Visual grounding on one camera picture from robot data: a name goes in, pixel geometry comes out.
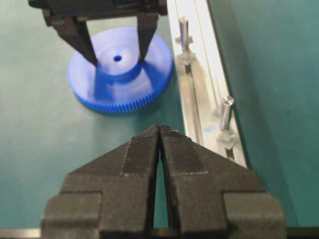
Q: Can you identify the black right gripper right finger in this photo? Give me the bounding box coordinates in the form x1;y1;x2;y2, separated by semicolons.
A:
159;125;287;239

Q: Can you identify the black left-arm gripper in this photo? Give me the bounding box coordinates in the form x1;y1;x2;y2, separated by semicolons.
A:
28;0;167;66

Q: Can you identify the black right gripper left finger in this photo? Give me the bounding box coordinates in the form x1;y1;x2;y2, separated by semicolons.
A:
41;125;160;239

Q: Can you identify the large blue plastic gear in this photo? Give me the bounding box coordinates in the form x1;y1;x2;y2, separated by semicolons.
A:
68;26;173;113

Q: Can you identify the near steel shaft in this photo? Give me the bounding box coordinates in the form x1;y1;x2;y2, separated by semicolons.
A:
212;96;238;150

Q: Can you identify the steel shaft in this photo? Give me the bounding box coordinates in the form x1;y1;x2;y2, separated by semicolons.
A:
212;96;238;150
175;17;196;66

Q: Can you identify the far steel shaft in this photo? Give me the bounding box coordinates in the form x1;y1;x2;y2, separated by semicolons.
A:
175;17;196;66

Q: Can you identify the teal green table mat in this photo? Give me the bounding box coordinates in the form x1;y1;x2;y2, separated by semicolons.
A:
0;0;319;228

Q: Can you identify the silver aluminium extrusion rail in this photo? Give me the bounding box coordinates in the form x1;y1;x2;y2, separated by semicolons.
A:
167;0;247;167

